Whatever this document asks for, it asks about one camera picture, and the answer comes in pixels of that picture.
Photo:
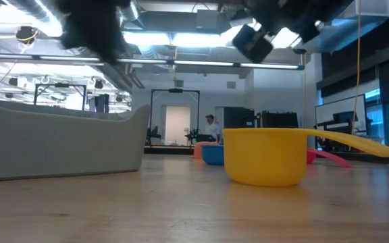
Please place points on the blue measuring cup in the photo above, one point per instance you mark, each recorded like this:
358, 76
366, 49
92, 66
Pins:
213, 155

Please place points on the long ceiling light strip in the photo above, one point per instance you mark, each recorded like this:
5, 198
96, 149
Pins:
201, 63

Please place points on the yellow measuring cup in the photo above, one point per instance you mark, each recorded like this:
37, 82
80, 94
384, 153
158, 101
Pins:
262, 158

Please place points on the black gantry frame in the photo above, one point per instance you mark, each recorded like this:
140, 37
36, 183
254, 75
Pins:
175, 90
61, 85

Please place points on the white door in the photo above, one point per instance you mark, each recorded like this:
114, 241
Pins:
176, 125

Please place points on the grey plastic basket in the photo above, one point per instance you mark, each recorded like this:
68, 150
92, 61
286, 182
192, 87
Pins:
63, 145

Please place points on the black cabinet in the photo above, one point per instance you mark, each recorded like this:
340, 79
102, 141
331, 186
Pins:
238, 118

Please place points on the black pegboard equipment cart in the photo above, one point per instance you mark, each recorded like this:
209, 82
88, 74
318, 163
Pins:
343, 117

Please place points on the red measuring cup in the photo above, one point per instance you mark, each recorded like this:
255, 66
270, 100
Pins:
311, 157

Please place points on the black background robot station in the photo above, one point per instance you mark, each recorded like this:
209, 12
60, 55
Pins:
201, 137

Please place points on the black fabric panel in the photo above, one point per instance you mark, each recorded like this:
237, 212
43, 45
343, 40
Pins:
280, 119

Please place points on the person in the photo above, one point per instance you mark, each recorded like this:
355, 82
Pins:
212, 130

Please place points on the orange measuring cup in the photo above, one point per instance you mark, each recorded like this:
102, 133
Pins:
197, 150

